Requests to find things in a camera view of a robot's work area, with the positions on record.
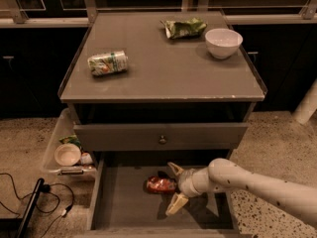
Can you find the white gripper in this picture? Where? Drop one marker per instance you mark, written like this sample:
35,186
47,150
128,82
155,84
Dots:
184,181

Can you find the red coke can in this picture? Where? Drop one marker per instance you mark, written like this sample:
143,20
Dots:
161,185

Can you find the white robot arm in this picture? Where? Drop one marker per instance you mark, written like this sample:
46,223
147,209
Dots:
260,157

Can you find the round brass drawer knob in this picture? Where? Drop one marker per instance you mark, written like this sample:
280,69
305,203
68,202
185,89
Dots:
162,140

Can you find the open middle grey drawer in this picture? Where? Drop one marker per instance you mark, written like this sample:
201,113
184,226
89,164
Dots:
122,208

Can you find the closed top grey drawer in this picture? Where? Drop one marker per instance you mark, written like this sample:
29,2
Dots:
145,137

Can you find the grey drawer cabinet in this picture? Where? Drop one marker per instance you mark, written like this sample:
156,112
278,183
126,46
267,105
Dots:
167,81

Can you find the white green soda can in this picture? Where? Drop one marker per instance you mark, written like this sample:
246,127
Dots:
108,63

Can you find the small red white item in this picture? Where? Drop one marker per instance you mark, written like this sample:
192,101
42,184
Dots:
86,159

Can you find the green snack bag in bin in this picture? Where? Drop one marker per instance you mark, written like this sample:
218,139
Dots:
72,139

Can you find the small white bowl in bin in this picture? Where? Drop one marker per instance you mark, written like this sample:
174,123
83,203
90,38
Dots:
67,155

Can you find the clear plastic storage bin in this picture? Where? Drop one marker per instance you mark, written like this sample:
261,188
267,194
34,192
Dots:
63,128

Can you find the green chip bag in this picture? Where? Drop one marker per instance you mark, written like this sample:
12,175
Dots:
191,28

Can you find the black bar on floor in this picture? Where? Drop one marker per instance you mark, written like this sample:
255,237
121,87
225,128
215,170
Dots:
30,208

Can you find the metal railing frame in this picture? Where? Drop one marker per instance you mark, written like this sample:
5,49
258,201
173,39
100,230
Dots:
236,12

